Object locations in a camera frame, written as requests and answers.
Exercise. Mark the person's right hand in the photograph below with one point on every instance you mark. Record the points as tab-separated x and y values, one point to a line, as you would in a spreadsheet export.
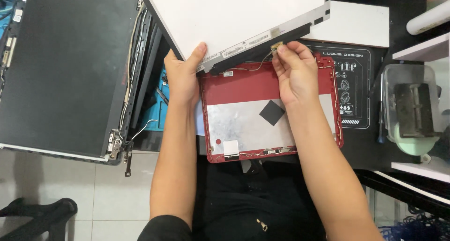
297	77

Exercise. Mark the person's left hand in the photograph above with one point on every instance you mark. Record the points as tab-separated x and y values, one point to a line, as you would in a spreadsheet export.
181	76

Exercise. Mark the person's right fingers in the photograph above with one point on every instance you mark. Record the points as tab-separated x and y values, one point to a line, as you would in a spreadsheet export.
286	56

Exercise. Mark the white laptop display panel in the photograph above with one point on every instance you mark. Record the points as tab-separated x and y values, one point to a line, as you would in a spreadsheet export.
235	19

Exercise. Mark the black printed work mat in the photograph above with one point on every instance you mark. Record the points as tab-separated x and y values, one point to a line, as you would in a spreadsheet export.
351	86

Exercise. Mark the red laptop lid cover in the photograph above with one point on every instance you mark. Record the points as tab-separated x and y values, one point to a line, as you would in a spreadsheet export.
246	118

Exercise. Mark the clear plastic container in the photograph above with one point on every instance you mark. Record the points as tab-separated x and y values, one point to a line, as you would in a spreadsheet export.
411	104

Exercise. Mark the blue repair mat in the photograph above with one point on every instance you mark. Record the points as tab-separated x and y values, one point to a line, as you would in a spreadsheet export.
158	107

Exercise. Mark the white cylinder roll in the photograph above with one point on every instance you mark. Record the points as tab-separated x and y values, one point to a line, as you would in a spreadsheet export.
427	20

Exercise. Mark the white shelf unit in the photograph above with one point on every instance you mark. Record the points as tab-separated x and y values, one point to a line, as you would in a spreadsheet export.
427	107

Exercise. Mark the person's black trousers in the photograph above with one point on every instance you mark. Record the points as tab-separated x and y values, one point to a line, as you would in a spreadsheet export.
253	202

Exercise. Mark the black laptop screen assembly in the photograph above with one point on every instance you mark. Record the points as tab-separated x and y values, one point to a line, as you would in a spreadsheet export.
66	72

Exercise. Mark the black stool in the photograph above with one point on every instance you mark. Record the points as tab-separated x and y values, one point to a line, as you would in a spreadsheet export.
35	218

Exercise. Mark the black laptop bezel frame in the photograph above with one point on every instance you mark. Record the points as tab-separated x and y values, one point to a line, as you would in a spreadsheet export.
147	65

